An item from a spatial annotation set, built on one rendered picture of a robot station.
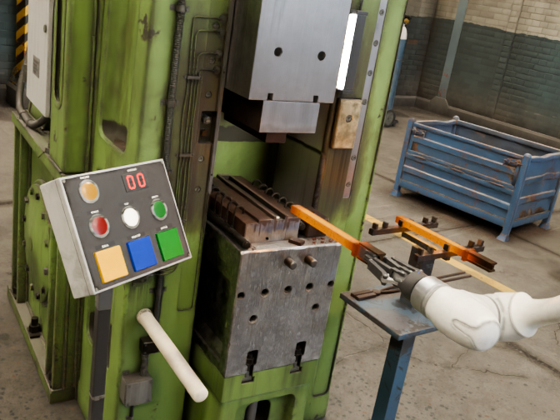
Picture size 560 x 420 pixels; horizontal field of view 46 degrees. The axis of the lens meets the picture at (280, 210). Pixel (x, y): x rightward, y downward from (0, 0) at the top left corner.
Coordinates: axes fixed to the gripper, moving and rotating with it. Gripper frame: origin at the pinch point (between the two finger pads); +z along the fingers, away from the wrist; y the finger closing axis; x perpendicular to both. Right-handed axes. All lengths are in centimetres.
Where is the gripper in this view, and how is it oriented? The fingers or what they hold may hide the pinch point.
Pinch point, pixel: (370, 255)
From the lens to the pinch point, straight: 173.9
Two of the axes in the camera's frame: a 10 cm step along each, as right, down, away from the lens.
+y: 8.5, -0.5, 5.3
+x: 1.6, -9.3, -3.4
